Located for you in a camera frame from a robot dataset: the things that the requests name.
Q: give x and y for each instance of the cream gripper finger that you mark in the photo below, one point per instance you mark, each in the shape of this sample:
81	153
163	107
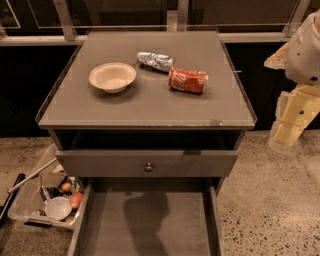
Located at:
277	60
295	110

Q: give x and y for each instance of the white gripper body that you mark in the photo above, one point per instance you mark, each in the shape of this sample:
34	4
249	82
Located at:
304	60

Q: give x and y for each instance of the red coke can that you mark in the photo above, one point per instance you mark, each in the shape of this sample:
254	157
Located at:
187	80

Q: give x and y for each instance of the grey drawer cabinet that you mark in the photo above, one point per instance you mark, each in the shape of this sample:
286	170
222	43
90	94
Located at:
148	115

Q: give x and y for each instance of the round metal drawer knob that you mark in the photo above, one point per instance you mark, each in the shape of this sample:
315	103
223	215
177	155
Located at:
148	167

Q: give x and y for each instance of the open middle drawer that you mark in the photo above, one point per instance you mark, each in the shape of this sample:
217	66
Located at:
148	218

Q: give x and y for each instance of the closed top drawer front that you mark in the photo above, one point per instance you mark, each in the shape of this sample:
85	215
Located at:
131	163

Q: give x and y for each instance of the crumpled silver foil bag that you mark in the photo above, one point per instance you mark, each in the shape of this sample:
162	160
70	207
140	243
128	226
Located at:
160	62

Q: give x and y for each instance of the beige paper bowl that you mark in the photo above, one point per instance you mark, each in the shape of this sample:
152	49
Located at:
112	77

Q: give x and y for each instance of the red apple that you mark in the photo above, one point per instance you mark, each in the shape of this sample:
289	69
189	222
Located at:
75	200

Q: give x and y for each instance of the orange fruit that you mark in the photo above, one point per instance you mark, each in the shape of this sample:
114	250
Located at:
66	187

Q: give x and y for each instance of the small white bowl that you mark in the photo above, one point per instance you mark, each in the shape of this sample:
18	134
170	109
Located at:
58	208

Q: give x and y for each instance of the clear plastic storage bin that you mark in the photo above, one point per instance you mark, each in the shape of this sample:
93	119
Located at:
42	186

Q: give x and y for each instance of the metal window frame rail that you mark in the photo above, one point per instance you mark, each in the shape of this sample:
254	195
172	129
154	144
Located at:
49	22

